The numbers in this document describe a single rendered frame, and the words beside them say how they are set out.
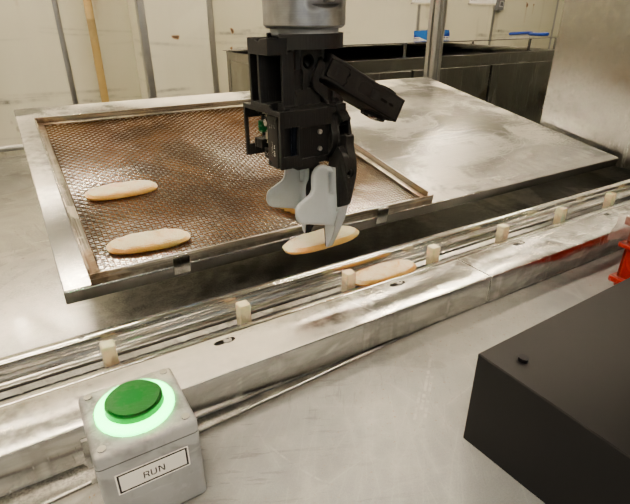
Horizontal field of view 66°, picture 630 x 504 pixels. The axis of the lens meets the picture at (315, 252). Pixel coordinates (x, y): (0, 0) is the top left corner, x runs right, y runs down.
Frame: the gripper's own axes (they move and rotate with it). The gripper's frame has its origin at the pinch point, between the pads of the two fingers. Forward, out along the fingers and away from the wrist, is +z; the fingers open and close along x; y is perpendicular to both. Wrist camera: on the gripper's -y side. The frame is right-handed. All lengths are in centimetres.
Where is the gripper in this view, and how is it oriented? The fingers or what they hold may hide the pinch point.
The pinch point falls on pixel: (322, 227)
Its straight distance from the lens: 54.9
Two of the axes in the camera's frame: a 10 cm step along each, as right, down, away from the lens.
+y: -8.2, 2.5, -5.1
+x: 5.7, 3.6, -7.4
